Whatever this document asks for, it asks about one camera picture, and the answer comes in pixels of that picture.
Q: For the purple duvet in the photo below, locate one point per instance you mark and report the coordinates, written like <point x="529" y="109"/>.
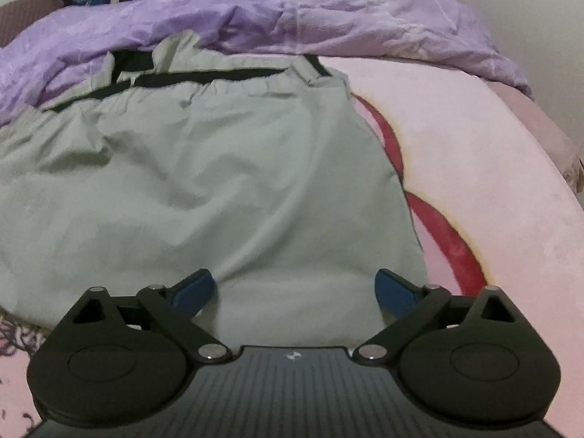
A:
<point x="63" y="48"/>

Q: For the mauve pillow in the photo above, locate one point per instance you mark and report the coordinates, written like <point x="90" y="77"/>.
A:
<point x="557" y="145"/>

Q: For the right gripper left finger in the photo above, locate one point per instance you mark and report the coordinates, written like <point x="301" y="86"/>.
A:
<point x="172" y="310"/>

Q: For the grey and black jacket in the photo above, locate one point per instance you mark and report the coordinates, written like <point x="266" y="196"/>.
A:
<point x="262" y="170"/>

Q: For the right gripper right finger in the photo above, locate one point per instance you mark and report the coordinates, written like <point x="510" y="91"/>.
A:
<point x="415" y="310"/>

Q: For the maroon quilted headboard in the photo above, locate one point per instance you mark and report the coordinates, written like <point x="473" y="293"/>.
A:
<point x="18" y="15"/>

